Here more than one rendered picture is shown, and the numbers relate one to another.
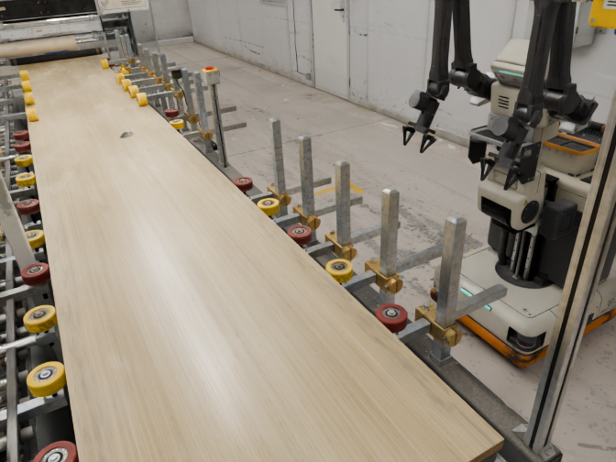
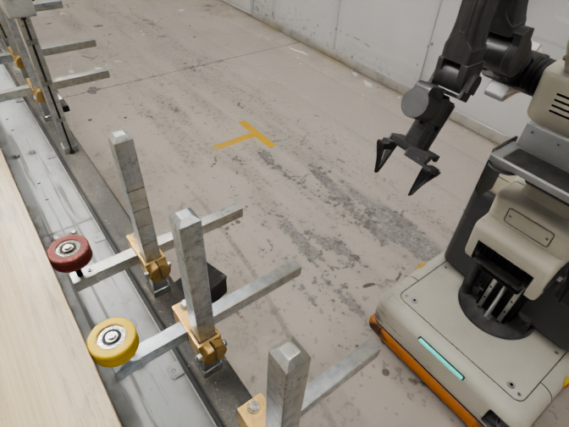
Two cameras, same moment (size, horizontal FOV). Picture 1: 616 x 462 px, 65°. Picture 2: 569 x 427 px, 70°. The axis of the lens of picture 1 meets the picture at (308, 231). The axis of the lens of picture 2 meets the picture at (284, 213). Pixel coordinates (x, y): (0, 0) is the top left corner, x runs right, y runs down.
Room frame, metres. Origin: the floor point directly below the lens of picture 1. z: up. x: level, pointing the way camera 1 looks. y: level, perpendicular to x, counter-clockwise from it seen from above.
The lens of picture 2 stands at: (1.22, -0.06, 1.55)
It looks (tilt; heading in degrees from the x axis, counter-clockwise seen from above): 43 degrees down; 348
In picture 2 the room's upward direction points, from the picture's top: 4 degrees clockwise
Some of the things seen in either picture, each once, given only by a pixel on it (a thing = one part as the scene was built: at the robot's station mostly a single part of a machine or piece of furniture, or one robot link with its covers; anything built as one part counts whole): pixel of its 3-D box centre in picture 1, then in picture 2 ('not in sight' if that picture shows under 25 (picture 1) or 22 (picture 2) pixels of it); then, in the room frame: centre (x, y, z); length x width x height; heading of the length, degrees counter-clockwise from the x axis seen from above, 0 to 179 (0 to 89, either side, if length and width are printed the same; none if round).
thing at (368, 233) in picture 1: (349, 240); (288, 413); (1.50, -0.15, 0.80); 0.43 x 0.03 x 0.04; 117
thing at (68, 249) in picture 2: (244, 192); (75, 263); (1.85, 0.26, 0.85); 0.08 x 0.08 x 0.11
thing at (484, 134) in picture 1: (504, 147); (549, 185); (1.82, -0.80, 0.99); 0.28 x 0.16 x 0.22; 27
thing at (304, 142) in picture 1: (307, 196); (200, 310); (1.66, -0.01, 0.91); 0.04 x 0.04 x 0.48; 27
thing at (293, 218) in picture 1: (314, 212); (216, 313); (1.72, -0.03, 0.81); 0.43 x 0.03 x 0.04; 117
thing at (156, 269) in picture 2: (279, 195); (148, 255); (1.90, 0.12, 0.80); 0.14 x 0.06 x 0.05; 27
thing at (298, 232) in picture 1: (300, 244); not in sight; (1.41, 0.03, 0.85); 0.08 x 0.08 x 0.11
